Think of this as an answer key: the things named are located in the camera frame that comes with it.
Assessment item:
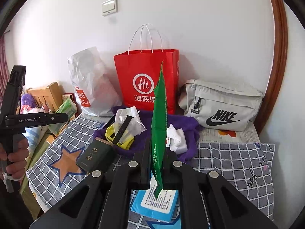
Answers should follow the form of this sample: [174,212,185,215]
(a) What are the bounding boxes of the green plastic packet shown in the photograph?
[151,62,168,199]

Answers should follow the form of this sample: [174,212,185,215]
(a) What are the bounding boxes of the grey checkered cloth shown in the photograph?
[26,115,275,220]

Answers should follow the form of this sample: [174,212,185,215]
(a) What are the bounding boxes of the red Haidilao paper bag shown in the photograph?
[114,44,179,114]

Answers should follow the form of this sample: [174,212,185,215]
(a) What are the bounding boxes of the grey Nike waist bag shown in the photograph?
[178,80,263,132]

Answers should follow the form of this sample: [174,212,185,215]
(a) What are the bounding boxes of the white wall switch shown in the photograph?
[101,0,118,17]

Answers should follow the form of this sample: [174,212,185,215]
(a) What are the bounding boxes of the brown wooden door frame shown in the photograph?
[254,0,288,134]

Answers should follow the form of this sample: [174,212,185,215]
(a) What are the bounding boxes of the brown star patch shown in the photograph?
[47,146,86,187]

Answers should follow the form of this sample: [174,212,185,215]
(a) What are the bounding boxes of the white sponge block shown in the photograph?
[166,124,188,155]

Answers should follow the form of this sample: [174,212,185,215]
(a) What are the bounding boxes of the dark green tea box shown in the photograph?
[76,138,116,173]

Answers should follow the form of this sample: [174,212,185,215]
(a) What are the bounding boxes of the blue tissue pack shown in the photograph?
[131,174,178,222]

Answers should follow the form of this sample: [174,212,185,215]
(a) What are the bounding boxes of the blue star patch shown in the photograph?
[146,216,181,229]

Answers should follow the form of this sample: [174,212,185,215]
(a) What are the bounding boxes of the clear mesh pouch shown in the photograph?
[113,109,146,145]

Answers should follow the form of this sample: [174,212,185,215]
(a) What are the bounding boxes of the purple plush toy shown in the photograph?
[21,94,37,108]

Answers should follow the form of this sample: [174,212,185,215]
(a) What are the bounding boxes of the purple towel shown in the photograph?
[92,104,201,164]

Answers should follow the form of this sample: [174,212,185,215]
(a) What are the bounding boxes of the person's left hand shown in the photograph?
[1,138,29,179]

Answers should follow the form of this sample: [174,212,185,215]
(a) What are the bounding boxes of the green tissue pack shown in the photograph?
[49,99,76,135]

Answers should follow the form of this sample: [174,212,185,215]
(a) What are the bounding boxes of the duck print table cover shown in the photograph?
[199,122,260,143]

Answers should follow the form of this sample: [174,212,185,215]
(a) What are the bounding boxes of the black watch strap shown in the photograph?
[112,115,135,145]

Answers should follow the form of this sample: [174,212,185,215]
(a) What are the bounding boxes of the white Miniso plastic bag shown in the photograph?
[68,47,121,117]

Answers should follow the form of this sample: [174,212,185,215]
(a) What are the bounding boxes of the yellow Adidas mini bag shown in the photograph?
[105,124,134,150]

